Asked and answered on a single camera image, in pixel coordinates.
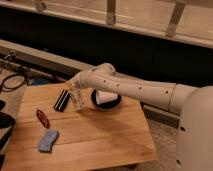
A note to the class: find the white cup in dish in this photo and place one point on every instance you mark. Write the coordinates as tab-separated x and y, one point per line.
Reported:
104	97

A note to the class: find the blue object behind table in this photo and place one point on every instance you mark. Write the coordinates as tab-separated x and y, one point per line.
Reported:
40	81

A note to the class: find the black lying bottle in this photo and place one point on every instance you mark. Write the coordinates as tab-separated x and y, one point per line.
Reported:
62	101

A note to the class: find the black object at left edge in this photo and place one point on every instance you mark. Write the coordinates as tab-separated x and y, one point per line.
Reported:
7	122

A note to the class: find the blue sponge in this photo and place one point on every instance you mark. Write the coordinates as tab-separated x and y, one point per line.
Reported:
47	141

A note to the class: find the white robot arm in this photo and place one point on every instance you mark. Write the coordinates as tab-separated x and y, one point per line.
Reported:
194	105

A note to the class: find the metal railing post middle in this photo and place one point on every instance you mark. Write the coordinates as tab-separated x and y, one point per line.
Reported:
111	12

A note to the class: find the black round dish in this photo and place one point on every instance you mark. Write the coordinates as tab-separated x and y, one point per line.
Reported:
111	105

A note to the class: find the metal railing post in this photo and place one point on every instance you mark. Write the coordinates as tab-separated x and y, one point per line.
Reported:
175	17
111	12

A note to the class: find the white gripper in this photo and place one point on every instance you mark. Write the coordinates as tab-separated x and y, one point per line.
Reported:
75	94

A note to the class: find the red oval object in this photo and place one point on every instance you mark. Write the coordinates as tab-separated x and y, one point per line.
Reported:
42	118

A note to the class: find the metal railing post right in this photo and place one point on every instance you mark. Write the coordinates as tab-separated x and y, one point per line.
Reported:
175	17

